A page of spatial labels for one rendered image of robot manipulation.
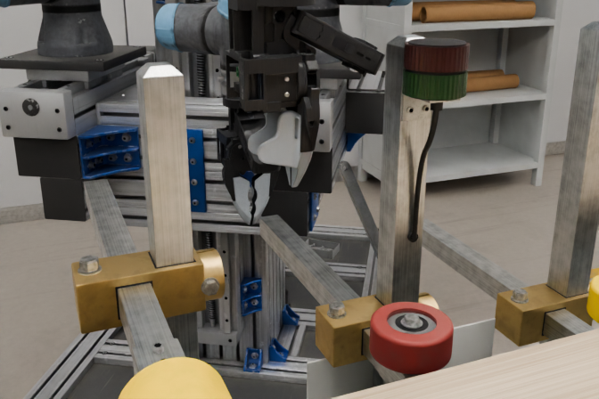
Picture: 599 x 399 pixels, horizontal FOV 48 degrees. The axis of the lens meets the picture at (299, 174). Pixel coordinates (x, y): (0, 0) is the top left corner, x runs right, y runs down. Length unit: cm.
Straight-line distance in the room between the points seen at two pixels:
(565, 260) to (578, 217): 6
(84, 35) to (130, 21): 185
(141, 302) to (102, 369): 130
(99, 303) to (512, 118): 358
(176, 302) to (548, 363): 34
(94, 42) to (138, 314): 94
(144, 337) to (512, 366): 32
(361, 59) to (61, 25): 84
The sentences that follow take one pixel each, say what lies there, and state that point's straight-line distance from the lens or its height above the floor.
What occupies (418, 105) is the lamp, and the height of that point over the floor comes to 110.
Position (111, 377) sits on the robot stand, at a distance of 187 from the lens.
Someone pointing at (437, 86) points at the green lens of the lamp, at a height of 113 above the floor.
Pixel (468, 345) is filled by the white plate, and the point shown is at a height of 77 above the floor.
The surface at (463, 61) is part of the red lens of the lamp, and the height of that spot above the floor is 115.
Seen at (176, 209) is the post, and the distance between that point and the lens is 63.
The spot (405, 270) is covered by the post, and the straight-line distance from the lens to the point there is 75.
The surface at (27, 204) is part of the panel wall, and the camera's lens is 348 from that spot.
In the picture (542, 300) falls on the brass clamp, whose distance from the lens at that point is 90.
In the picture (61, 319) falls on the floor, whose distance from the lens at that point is 259.
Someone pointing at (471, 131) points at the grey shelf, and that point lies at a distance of 412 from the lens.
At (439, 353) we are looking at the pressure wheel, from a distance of 67.
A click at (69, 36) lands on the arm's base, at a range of 145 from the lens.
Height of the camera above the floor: 125
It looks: 19 degrees down
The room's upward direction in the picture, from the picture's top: straight up
